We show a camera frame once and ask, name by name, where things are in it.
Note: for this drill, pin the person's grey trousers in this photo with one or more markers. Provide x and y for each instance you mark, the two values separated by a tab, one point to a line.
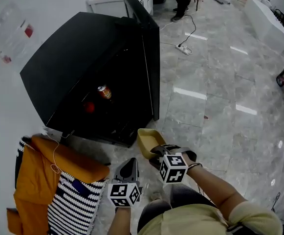
181	192

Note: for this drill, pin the person's shoe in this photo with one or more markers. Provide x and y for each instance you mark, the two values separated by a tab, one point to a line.
156	196

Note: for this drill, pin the orange cushioned chair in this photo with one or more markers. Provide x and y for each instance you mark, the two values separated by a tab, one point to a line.
36	175

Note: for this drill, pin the red round fruit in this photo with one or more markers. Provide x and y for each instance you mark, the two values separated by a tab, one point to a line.
89	107

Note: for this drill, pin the person's pale yellow shirt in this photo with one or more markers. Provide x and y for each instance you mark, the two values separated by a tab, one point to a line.
193	219

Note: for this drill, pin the orange drink can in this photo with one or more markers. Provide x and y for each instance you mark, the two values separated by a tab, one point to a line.
104	92

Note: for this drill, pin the black white striped knit blanket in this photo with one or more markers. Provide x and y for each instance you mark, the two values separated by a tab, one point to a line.
71	212

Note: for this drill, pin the black wrist band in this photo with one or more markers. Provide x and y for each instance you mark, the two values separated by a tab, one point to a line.
195	165

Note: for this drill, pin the clear wall document pockets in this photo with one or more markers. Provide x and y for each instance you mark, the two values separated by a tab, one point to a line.
9	33

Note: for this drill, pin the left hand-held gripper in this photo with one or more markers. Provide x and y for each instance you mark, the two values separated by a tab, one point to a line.
122	195

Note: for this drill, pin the person's left forearm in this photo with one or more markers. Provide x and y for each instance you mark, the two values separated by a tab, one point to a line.
122	220

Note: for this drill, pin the person's right forearm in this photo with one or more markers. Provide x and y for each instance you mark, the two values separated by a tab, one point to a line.
212	187

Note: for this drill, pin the white rectangular box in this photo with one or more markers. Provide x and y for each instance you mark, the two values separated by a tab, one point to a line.
266	21

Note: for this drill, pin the white power strip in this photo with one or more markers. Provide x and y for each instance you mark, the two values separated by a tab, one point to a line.
183	49

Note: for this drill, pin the black mini fridge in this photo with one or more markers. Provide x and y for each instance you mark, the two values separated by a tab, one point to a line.
83	53

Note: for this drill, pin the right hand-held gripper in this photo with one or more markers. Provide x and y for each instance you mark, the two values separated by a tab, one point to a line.
173	168

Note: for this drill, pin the beige plastic container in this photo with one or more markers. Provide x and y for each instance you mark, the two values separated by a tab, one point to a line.
147	137

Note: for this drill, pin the white cabinet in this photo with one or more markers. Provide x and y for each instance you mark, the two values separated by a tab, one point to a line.
112	5

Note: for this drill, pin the grey flat floor item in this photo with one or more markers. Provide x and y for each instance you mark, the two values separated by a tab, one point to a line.
220	0

